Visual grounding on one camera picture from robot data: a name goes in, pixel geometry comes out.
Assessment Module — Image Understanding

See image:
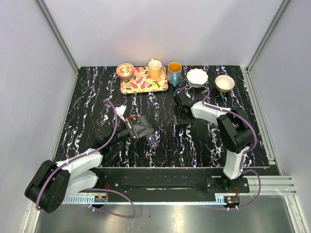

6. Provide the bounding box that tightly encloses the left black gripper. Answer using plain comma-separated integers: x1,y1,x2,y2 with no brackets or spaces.
107,116,154,147

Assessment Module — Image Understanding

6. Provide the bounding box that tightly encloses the blue pink battery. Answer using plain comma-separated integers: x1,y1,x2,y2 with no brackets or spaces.
151,136,158,147

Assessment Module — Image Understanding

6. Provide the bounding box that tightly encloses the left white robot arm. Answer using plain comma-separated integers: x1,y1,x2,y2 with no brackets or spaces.
24,115,158,213

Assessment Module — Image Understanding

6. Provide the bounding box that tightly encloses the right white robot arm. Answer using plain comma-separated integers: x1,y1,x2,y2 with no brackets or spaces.
173,92,257,192

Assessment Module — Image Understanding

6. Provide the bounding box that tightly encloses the white scalloped plate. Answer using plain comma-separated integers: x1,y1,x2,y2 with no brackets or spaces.
186,68,208,88

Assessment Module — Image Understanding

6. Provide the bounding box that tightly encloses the blue mug orange inside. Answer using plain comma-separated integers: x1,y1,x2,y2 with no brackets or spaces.
167,62,182,87

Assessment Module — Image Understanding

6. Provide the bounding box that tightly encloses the floral rectangular tray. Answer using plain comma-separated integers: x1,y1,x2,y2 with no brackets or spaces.
121,66,168,94

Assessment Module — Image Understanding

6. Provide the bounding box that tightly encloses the cream bowl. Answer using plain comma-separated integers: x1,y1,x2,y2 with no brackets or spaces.
215,75,235,93

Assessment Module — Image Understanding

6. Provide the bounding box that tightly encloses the yellow mug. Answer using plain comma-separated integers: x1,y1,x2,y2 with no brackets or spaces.
148,59,162,80

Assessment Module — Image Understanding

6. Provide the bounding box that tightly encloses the small red patterned bowl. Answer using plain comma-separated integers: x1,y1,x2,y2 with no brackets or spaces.
116,63,135,79

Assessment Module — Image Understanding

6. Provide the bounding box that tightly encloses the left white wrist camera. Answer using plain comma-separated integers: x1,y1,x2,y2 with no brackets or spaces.
116,105,126,121

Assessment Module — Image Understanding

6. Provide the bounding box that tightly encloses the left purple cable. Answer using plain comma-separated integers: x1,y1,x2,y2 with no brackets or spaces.
35,99,137,218

